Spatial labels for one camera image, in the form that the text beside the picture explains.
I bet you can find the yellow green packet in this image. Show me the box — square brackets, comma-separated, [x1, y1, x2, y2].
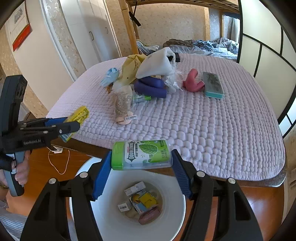
[60, 106, 89, 143]

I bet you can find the green Doublemint gum bottle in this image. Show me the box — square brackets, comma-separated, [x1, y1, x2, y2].
[111, 140, 173, 170]

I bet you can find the white yellow small box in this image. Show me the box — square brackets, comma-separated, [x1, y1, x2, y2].
[125, 181, 146, 196]

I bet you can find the pink Japanese medicine box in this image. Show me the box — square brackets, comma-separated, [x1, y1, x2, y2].
[138, 207, 161, 225]

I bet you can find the white blue medicine box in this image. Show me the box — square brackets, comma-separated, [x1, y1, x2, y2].
[117, 200, 132, 212]

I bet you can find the yellow Babo tissue pack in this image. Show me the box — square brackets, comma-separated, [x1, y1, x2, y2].
[139, 192, 158, 209]

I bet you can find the blue medicine box smiley face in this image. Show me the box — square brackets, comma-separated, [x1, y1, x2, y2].
[129, 194, 148, 215]

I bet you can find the white trash bin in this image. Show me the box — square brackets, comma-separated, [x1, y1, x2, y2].
[69, 157, 186, 241]

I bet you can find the person left hand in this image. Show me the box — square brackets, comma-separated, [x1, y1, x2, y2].
[11, 151, 31, 186]

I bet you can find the clear snack packet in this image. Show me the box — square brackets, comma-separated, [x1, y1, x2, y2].
[115, 85, 137, 125]

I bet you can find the lavender quilted bed cover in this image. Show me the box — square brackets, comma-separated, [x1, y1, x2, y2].
[47, 54, 285, 181]

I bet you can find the yellow paper bag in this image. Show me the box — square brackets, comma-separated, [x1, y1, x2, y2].
[118, 54, 146, 87]

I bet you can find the dark blue foam roller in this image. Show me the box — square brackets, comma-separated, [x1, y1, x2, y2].
[133, 76, 167, 98]

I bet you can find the white wardrobe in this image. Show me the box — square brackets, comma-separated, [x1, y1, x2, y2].
[40, 1, 121, 81]

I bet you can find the teal grey sponge block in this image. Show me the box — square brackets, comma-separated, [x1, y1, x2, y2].
[202, 72, 224, 99]

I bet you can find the pink U-shaped foam piece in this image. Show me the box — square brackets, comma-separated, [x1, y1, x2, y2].
[182, 68, 205, 92]

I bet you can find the clear crumpled plastic wrapper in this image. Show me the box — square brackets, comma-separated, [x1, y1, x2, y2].
[162, 69, 184, 93]

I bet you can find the white cloth bag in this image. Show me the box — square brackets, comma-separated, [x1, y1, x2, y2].
[136, 47, 176, 79]

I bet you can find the black flat box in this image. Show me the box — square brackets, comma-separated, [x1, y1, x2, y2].
[175, 53, 180, 63]

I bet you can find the blue rumpled bedding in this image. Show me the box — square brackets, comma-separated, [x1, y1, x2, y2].
[137, 38, 239, 61]

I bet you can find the black framed sliding screen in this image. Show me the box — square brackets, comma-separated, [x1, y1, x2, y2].
[238, 1, 295, 137]

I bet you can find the white charger with cable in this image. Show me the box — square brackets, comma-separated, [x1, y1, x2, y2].
[48, 146, 70, 175]

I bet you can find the red white wall poster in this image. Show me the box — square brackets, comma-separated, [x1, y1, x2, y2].
[5, 1, 31, 52]

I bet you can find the wooden bunk bed frame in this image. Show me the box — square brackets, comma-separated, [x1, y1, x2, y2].
[112, 1, 239, 56]

